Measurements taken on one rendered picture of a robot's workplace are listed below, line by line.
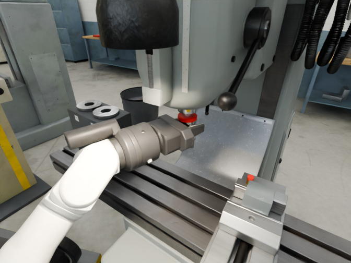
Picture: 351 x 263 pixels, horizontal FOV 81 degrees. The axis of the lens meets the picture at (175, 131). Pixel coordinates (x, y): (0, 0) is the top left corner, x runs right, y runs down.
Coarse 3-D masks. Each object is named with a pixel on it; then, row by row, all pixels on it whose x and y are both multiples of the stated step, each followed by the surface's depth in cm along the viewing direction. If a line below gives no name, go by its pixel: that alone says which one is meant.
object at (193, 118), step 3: (180, 114) 49; (192, 114) 49; (195, 114) 49; (180, 117) 48; (183, 117) 48; (186, 117) 48; (189, 117) 48; (192, 117) 48; (195, 117) 48; (180, 120) 48; (183, 120) 48; (186, 120) 48; (189, 120) 48; (192, 120) 48; (195, 120) 49
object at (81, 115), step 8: (80, 104) 77; (88, 104) 79; (96, 104) 77; (104, 104) 80; (72, 112) 75; (80, 112) 74; (88, 112) 74; (96, 112) 71; (104, 112) 74; (112, 112) 71; (120, 112) 74; (128, 112) 74; (72, 120) 78; (80, 120) 74; (88, 120) 70; (96, 120) 69; (104, 120) 69; (120, 120) 71; (128, 120) 74; (120, 128) 72; (88, 144) 78
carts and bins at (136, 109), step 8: (128, 88) 262; (136, 88) 267; (120, 96) 241; (128, 96) 265; (136, 96) 272; (128, 104) 234; (136, 104) 231; (144, 104) 233; (152, 104) 239; (136, 112) 237; (144, 112) 238; (152, 112) 244; (136, 120) 243; (144, 120) 244; (152, 120) 250
